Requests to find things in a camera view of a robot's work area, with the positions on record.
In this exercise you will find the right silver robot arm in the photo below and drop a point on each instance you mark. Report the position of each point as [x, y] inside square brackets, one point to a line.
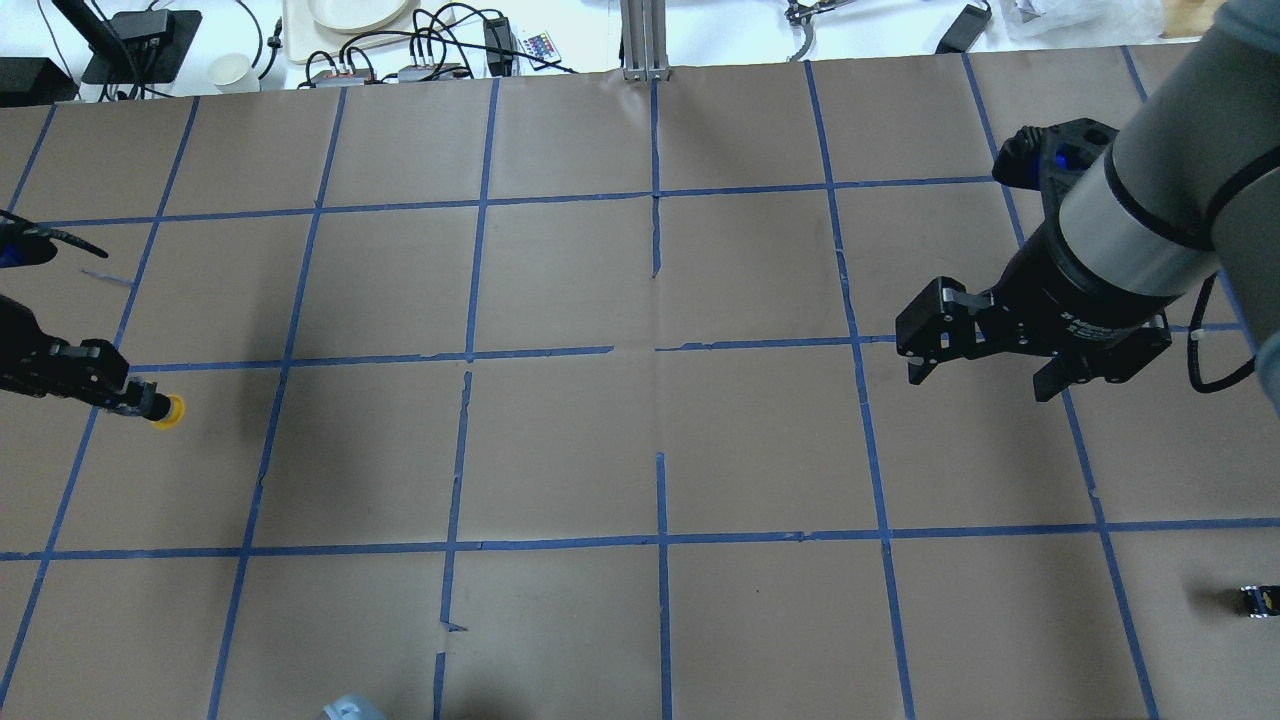
[1134, 219]

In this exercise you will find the black power adapter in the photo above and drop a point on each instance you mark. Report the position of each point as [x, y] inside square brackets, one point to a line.
[965, 29]

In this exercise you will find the black camera tripod base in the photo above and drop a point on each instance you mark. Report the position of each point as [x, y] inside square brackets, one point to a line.
[142, 48]

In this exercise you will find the green push button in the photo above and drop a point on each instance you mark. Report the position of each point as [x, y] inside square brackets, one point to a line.
[1260, 601]

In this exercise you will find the aluminium frame post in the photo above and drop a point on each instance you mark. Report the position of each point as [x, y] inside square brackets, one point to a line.
[644, 55]

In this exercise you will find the colourful remote control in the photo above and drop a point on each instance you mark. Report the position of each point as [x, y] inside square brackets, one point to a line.
[541, 48]

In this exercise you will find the yellow push button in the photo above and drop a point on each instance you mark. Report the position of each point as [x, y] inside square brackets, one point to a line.
[165, 411]

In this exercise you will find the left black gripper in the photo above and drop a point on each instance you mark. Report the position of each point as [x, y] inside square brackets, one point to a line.
[40, 355]

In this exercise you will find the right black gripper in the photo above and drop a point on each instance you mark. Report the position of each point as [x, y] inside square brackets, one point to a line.
[1062, 290]

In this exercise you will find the white paper cup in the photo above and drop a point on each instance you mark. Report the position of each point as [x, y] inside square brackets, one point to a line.
[233, 73]

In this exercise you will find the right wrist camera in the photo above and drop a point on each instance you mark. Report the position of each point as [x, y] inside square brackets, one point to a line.
[1051, 159]

